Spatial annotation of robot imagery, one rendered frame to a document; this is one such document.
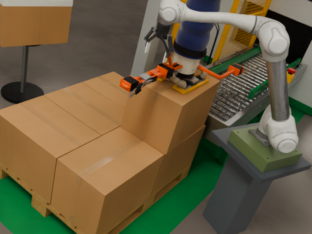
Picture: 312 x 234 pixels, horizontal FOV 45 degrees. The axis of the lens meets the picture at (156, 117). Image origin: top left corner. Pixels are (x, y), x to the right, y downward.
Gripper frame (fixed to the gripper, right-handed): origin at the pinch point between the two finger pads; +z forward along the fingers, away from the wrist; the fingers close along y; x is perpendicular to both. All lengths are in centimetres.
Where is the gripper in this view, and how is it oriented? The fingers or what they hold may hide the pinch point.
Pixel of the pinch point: (155, 55)
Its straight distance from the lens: 225.7
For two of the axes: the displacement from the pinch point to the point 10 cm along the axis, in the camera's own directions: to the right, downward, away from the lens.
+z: -2.4, 8.2, 5.2
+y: -7.7, -4.9, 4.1
